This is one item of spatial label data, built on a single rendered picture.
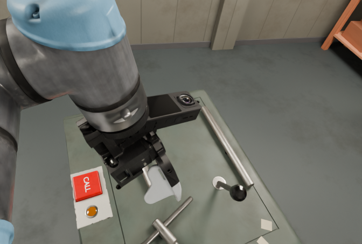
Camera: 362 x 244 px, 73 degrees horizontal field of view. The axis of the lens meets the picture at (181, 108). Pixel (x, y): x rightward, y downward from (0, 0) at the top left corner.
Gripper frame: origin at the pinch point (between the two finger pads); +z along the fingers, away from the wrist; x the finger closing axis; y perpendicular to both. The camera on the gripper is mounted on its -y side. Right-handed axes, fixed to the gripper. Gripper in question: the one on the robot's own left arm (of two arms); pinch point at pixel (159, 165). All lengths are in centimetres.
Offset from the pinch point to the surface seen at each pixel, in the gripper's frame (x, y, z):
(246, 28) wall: -165, -210, 160
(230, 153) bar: -0.3, -19.8, 20.5
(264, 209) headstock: 15.3, -17.0, 22.7
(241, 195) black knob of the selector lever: 12.2, -10.0, 6.3
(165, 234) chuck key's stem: 7.1, 6.0, 14.8
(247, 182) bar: 8.5, -17.8, 20.6
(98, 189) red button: -10.0, 13.6, 13.1
